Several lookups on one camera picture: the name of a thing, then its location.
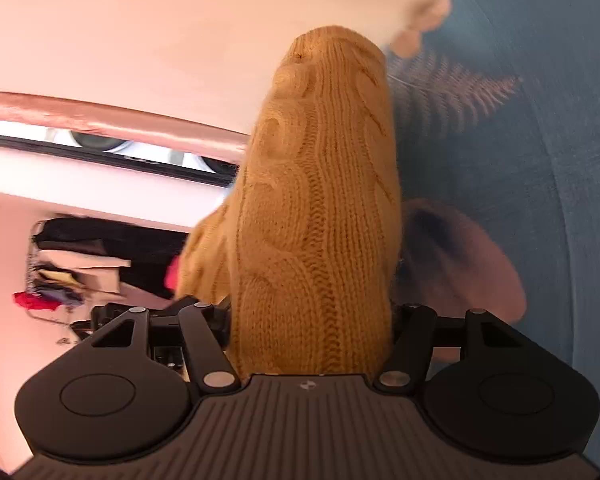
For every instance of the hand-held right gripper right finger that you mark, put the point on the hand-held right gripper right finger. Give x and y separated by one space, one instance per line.
405 345

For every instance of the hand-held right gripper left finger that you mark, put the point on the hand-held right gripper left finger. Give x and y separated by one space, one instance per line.
205 345

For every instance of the white washing machine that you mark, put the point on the white washing machine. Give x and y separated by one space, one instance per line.
105 142

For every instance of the blue floral bed sheet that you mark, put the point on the blue floral bed sheet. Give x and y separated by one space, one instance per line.
530 135

